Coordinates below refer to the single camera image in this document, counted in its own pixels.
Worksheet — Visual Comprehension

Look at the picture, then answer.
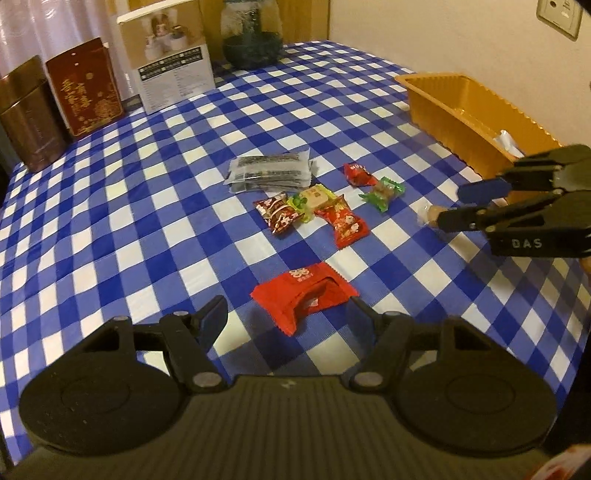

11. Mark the orange plastic tray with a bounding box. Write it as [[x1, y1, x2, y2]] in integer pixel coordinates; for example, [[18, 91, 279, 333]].
[[394, 71, 576, 179]]

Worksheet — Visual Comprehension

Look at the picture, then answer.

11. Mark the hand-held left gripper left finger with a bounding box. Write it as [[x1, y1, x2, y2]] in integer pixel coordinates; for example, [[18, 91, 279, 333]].
[[69, 296, 229, 393]]

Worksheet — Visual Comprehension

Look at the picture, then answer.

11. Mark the glass jar with dark contents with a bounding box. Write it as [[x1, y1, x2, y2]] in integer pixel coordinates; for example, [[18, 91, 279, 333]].
[[221, 0, 285, 71]]

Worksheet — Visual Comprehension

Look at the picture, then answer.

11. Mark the yellow green snack packet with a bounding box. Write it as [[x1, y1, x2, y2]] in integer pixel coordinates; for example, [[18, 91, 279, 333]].
[[288, 184, 336, 223]]

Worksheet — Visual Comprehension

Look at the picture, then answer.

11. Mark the dark red brown snack packet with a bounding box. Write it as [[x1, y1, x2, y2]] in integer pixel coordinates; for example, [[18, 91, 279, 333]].
[[254, 193, 302, 236]]

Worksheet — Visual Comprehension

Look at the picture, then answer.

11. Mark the dark grey packet bundle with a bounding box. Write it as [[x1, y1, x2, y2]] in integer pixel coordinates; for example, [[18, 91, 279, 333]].
[[228, 150, 315, 193]]

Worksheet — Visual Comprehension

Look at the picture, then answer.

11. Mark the sheer white curtain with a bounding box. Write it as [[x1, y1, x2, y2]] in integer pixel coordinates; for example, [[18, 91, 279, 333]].
[[0, 0, 136, 80]]

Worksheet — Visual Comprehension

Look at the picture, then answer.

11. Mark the white cardboard box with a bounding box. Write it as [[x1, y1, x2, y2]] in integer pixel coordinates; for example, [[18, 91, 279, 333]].
[[116, 0, 217, 116]]

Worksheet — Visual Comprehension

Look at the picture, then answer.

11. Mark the white packet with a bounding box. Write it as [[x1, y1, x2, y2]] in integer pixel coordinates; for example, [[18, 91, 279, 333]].
[[492, 130, 526, 159]]

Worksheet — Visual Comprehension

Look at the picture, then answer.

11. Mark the white wall socket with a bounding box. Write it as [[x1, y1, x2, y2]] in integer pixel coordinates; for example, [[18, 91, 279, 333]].
[[536, 0, 585, 42]]

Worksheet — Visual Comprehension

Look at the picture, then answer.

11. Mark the red white item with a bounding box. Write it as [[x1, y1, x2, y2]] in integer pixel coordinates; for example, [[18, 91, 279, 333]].
[[531, 447, 591, 480]]

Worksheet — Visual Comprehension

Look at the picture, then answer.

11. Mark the blue white checkered tablecloth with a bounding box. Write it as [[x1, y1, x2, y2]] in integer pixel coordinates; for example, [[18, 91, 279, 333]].
[[0, 39, 591, 468]]

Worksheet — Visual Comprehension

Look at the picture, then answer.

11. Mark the clear brown candy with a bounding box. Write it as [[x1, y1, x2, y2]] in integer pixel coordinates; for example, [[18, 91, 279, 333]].
[[416, 203, 444, 228]]

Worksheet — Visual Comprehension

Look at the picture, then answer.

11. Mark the red tin box gold print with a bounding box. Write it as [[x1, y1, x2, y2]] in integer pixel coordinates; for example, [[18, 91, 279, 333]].
[[45, 37, 126, 138]]

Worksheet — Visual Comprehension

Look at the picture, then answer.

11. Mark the green candy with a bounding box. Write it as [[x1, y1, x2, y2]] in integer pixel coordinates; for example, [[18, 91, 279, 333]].
[[359, 177, 406, 213]]

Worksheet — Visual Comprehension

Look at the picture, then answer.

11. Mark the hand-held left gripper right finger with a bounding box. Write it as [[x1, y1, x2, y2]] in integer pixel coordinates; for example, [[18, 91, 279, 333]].
[[341, 296, 506, 393]]

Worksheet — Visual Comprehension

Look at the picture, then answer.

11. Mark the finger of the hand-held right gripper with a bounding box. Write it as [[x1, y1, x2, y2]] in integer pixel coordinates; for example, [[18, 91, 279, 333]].
[[436, 191, 568, 232], [457, 144, 591, 204]]

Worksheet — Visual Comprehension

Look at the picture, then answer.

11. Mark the small red candy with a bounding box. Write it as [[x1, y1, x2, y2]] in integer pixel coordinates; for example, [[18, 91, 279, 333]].
[[344, 161, 373, 188]]

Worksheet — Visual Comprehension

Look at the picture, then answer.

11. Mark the red snack packet with figures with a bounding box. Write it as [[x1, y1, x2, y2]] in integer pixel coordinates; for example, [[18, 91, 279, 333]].
[[314, 196, 370, 250]]

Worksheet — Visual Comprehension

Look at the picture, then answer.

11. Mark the brown metal canister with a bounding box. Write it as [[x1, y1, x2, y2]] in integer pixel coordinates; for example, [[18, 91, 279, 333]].
[[0, 55, 68, 174]]

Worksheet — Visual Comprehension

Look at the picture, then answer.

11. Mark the large red snack packet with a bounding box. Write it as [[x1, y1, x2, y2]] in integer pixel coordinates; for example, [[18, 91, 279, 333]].
[[252, 263, 359, 336]]

